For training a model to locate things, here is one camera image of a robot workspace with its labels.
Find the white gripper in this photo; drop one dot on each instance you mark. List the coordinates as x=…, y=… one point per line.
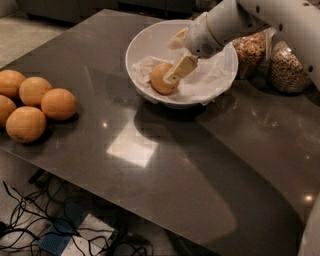
x=199, y=40

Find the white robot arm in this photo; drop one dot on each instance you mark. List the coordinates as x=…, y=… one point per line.
x=297, y=22

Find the white cloth in bowl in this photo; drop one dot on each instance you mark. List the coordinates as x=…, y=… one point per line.
x=211, y=78

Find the white bowl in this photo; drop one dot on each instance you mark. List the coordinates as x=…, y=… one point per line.
x=152, y=41

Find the glass jar of nuts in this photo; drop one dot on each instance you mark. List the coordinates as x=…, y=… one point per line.
x=250, y=52

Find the glass jar of grains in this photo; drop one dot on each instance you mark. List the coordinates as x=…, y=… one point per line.
x=285, y=73

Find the blue box on floor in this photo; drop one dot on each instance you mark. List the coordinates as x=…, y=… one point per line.
x=64, y=227

